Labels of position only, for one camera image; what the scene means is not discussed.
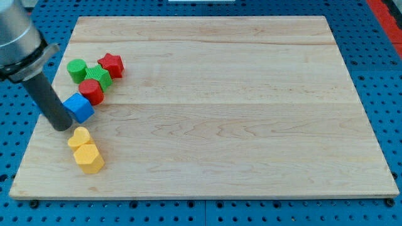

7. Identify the red strip at corner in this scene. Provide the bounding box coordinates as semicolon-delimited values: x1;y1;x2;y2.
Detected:
366;0;401;57

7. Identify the yellow hexagon block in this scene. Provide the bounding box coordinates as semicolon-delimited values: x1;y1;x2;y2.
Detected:
73;144;105;174

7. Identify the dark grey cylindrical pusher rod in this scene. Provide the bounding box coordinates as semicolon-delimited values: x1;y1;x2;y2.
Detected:
22;72;72;131

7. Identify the light wooden board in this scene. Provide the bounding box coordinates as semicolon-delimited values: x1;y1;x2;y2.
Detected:
9;16;399;200

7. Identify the green cylinder block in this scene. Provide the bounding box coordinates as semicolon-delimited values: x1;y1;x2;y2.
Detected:
67;58;87;84

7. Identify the yellow heart block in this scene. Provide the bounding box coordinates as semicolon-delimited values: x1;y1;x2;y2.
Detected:
67;127;95;152

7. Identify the red star block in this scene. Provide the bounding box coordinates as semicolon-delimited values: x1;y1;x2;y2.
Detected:
97;53;124;79

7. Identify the blue cube block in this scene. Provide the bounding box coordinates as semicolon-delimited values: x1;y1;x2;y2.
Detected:
63;93;94;124

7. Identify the red cylinder block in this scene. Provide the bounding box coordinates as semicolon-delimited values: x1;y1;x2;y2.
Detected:
79;79;104;105

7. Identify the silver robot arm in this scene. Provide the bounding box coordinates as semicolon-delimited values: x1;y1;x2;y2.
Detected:
1;0;72;131

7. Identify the green star block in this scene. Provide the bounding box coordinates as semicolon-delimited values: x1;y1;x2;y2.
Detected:
85;65;112;92

